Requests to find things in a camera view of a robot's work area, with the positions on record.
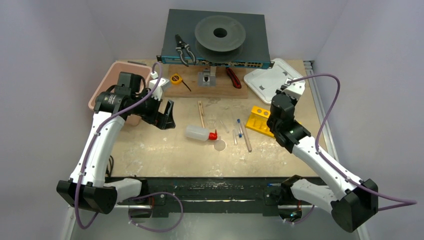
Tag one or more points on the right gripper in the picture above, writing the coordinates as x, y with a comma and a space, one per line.
282, 90

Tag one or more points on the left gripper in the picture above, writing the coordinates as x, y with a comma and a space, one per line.
162, 121

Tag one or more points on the yellow test tube rack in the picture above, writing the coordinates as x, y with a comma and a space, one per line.
260, 121

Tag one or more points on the test tube blue cap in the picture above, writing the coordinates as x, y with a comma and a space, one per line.
239, 129

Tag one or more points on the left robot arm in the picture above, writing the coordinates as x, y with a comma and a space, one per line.
86, 187

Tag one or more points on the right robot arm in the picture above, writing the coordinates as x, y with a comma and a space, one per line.
344, 195

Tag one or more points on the white plastic lid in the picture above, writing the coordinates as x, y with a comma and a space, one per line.
265, 82

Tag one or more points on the white squeeze bottle red cap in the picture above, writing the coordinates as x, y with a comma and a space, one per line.
200, 133

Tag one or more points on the wooden stick left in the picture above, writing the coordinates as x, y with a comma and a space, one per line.
201, 113

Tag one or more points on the yellow tape measure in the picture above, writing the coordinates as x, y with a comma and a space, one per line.
176, 79

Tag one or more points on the small glass beaker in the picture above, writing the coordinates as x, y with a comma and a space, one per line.
211, 121

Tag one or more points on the red utility knife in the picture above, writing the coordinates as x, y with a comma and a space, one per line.
233, 77

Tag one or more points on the wooden board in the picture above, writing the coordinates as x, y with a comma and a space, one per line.
223, 88

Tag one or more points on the clear petri dish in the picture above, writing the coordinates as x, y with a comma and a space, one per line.
219, 145

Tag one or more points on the clear test tube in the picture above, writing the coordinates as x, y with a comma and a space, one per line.
235, 136

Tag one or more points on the pink plastic bin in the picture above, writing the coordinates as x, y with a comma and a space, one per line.
112, 82

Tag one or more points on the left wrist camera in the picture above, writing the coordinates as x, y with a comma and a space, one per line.
158, 87

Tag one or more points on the grey network switch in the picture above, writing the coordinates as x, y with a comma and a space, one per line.
255, 54

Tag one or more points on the grey metal bracket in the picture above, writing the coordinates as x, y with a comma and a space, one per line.
207, 77

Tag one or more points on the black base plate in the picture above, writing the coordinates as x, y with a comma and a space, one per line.
217, 195

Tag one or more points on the black wire stripper pliers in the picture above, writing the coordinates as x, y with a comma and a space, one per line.
182, 48

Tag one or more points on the grey cable spool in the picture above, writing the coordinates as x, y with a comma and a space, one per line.
219, 39

